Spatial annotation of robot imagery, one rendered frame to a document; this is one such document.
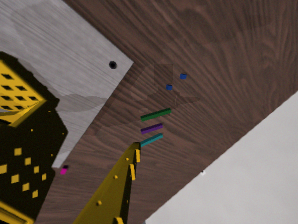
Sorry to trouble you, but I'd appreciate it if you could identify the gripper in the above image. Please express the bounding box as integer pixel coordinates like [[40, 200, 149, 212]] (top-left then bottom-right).
[[72, 142, 141, 224]]

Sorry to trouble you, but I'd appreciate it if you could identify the green rod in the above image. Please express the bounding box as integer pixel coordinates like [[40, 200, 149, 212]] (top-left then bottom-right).
[[140, 108, 171, 122]]

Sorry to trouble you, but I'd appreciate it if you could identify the turquoise rod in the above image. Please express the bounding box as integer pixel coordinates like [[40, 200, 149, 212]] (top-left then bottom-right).
[[140, 133, 163, 147]]

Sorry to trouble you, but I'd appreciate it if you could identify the purple rod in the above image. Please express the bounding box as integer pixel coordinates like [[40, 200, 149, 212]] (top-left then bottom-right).
[[141, 123, 163, 134]]

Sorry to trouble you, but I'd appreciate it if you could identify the small magenta block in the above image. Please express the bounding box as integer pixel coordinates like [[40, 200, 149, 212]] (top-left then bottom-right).
[[61, 165, 68, 174]]

